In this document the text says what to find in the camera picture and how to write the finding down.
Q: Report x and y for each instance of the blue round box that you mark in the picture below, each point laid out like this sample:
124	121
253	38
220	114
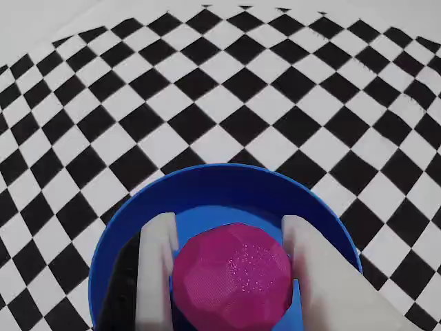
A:
224	193

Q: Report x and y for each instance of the black white checkered mat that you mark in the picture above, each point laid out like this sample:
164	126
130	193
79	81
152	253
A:
220	86

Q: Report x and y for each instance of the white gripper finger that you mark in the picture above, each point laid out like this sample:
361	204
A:
330	286

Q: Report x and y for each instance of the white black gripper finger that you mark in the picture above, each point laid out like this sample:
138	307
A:
155	269

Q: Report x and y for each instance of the pink faceted ball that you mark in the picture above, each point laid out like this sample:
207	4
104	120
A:
234	276

